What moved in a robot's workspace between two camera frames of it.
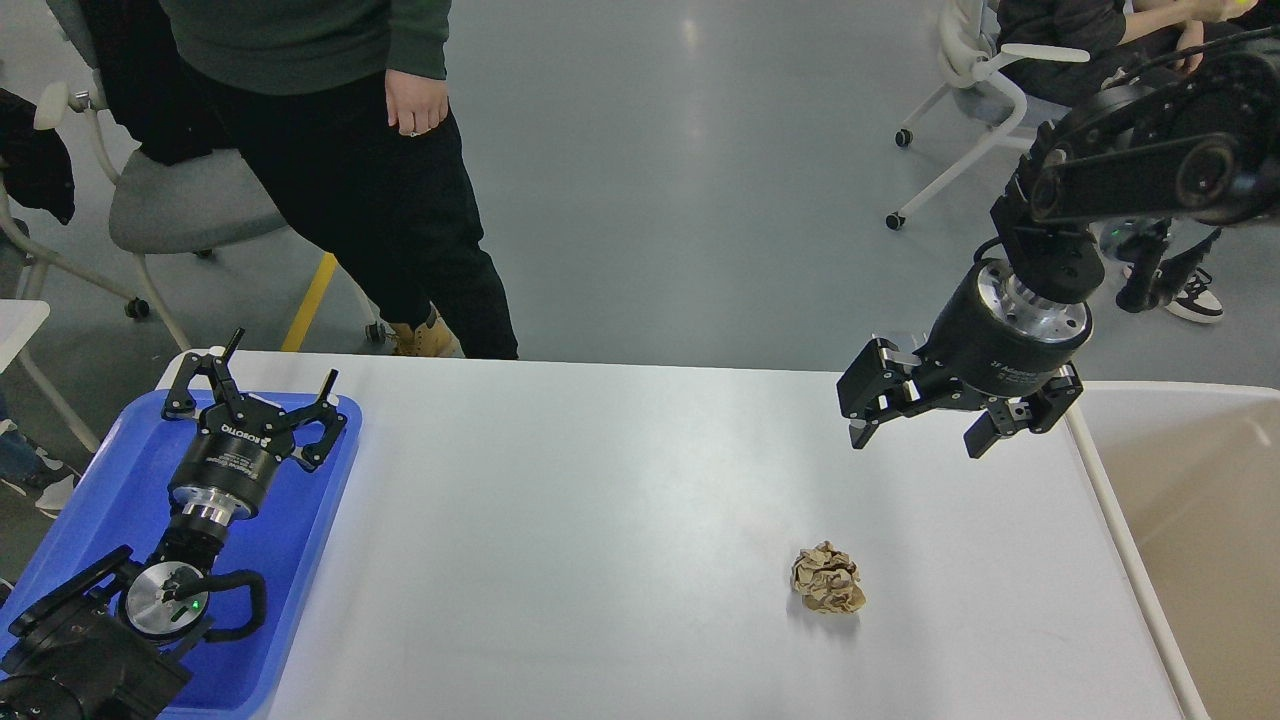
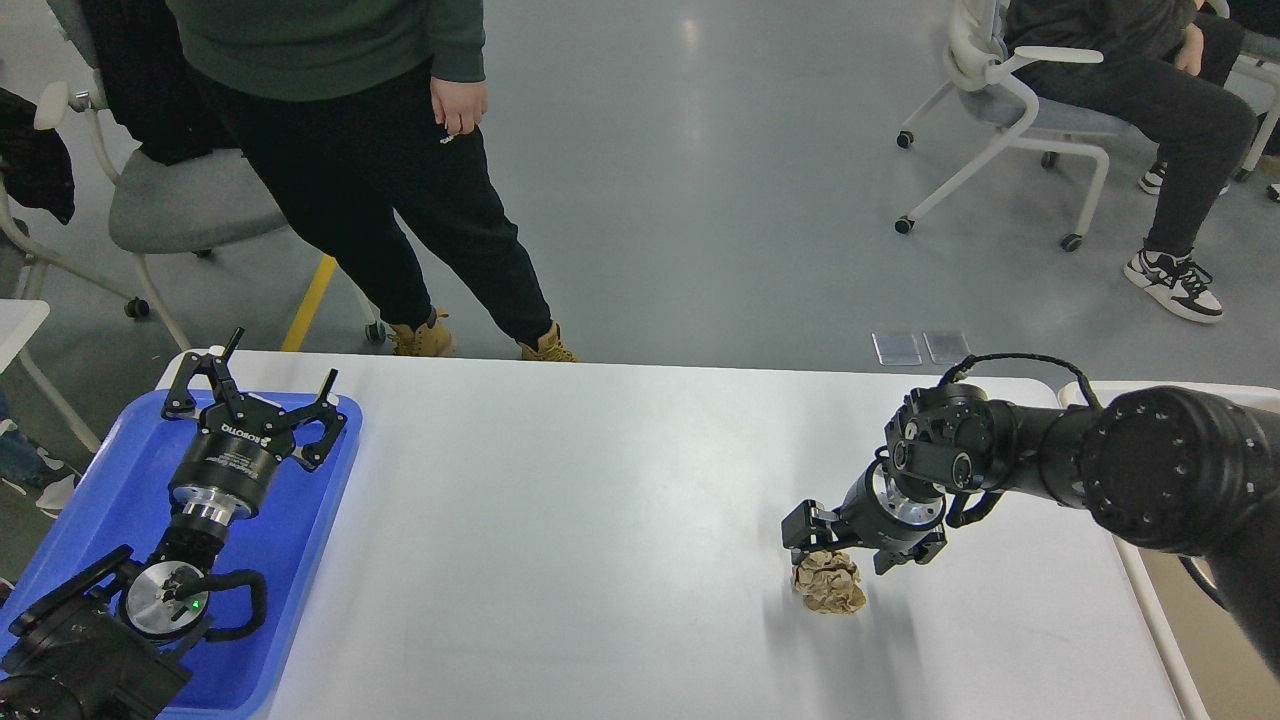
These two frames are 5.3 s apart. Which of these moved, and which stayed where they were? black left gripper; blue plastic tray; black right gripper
Moved: black right gripper
Stayed: black left gripper; blue plastic tray
